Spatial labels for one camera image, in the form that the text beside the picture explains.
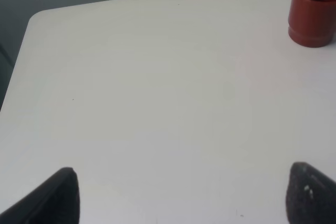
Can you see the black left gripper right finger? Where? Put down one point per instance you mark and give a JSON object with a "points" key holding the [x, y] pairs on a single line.
{"points": [[310, 196]]}

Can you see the red plastic cup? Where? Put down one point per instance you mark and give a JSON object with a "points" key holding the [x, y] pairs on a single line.
{"points": [[312, 22]]}

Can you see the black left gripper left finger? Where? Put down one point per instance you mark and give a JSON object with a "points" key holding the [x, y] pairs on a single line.
{"points": [[56, 200]]}

